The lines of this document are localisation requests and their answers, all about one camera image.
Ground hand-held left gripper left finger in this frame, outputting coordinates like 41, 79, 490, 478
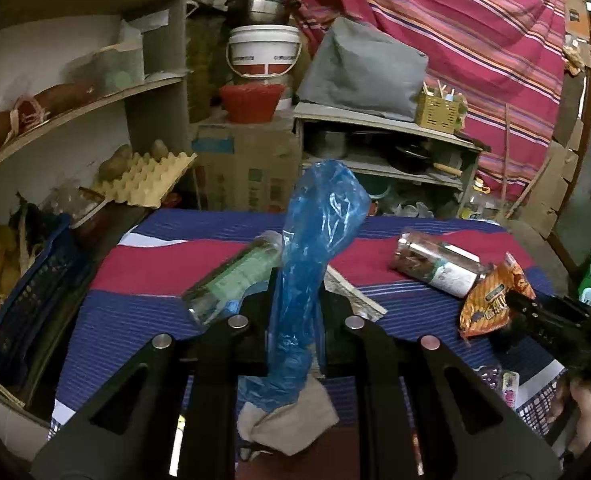
30, 266, 281, 480

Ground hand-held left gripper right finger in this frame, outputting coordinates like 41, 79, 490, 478
319, 287, 565, 480

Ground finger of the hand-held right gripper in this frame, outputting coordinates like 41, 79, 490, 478
504, 291, 591, 376

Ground orange snack packet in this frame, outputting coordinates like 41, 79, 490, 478
458, 252, 537, 340

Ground blue plastic bag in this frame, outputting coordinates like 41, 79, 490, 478
238, 160, 372, 416

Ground flat printed paper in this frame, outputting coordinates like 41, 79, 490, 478
323, 266, 387, 322

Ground clear bottle with green label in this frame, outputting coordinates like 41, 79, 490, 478
182, 232, 284, 328

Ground small pink packet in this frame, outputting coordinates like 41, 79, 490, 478
499, 370, 521, 408

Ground beige cloth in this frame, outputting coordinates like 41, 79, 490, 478
236, 375, 340, 457

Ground striped blanket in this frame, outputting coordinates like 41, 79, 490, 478
50, 207, 571, 441

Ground glass spice jar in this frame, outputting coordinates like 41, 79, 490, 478
389, 229, 496, 300

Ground wooden stick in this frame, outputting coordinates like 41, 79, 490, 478
513, 160, 551, 216

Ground cooking oil bottle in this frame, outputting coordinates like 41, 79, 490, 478
459, 176, 492, 220

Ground clear plastic bag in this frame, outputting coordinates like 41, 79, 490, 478
375, 200, 436, 219

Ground teal plastic basin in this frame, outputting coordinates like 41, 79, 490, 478
358, 174, 392, 202

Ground cardboard box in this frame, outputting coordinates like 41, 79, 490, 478
190, 119, 303, 213

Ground steel pot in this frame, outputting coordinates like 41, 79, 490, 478
306, 129, 350, 159

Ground yellow egg tray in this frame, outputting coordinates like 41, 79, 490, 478
92, 152, 198, 209

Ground black frying pan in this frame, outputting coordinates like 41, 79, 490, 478
388, 142, 463, 177

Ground grey storage rack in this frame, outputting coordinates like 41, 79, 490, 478
292, 101, 485, 218

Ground blue plastic crate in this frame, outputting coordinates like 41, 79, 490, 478
0, 212, 94, 388

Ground clear plastic container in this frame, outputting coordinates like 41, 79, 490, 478
40, 186, 109, 231

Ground red plastic basin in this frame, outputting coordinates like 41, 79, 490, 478
218, 83, 286, 124

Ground yellow chopstick holder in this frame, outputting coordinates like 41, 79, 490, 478
414, 80, 470, 136

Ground large yellowish jug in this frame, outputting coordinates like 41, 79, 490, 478
188, 10, 229, 121

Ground white plastic bucket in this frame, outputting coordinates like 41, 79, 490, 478
226, 25, 302, 81

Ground clear plastic jar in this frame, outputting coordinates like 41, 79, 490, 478
96, 42, 145, 95

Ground striped red curtain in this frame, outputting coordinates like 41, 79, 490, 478
280, 0, 567, 203

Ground wooden shelf unit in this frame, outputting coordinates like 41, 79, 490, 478
0, 0, 192, 281

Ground stacked steel pots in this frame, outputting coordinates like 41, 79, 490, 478
224, 0, 292, 27

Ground cardboard wall pieces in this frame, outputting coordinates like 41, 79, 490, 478
523, 0, 591, 238

